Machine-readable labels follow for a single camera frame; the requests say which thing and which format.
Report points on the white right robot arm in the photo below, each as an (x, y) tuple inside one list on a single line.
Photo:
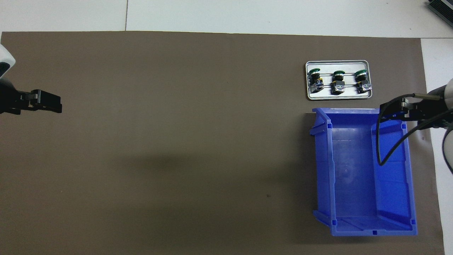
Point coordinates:
[(448, 152)]

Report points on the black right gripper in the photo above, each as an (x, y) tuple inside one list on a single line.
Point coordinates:
[(430, 109)]

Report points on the silver metal tray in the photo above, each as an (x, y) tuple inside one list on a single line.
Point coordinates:
[(339, 95)]

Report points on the green push button switch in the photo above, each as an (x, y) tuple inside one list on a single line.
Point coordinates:
[(362, 85), (338, 85), (317, 82)]

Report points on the thin metal tray rod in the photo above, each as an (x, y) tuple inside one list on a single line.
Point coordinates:
[(327, 74), (327, 86)]

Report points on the dark ribbed device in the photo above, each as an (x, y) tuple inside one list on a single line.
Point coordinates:
[(442, 7)]

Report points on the blue plastic storage bin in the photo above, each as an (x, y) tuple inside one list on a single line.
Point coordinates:
[(354, 177)]

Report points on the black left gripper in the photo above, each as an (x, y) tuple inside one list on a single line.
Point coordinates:
[(10, 101)]

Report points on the brown table mat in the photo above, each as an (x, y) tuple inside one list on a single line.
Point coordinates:
[(177, 106)]

